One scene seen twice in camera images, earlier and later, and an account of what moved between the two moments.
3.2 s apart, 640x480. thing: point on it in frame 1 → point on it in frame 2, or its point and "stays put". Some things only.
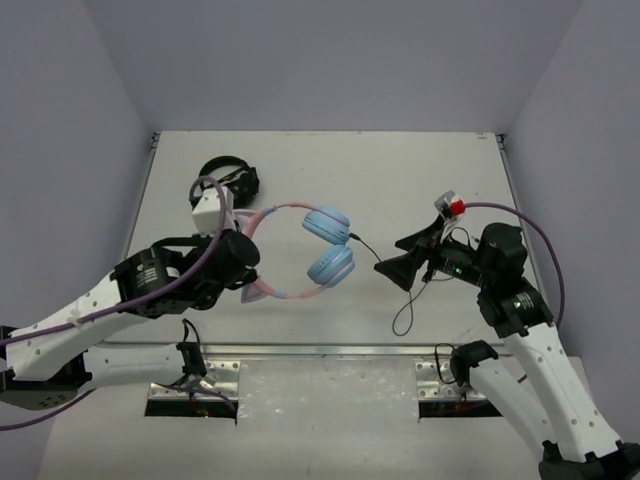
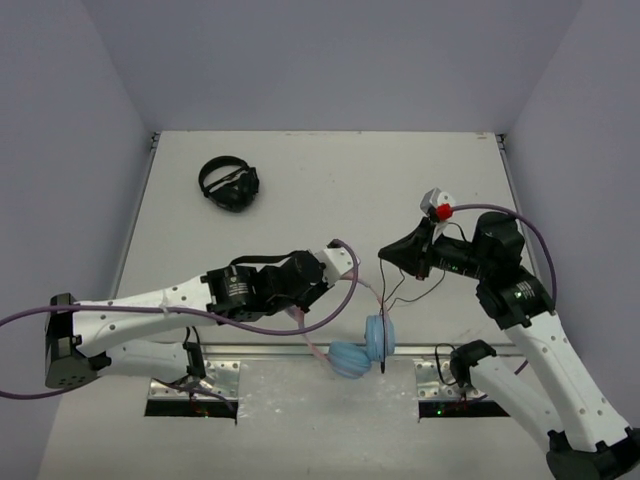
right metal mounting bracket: x=430 y=386 stays put
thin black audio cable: x=354 y=236 → x=382 y=358
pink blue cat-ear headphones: x=331 y=265 → x=353 y=360
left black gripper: x=247 y=276 → x=316 y=291
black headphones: x=245 y=182 stays put
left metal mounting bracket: x=221 y=382 stays put
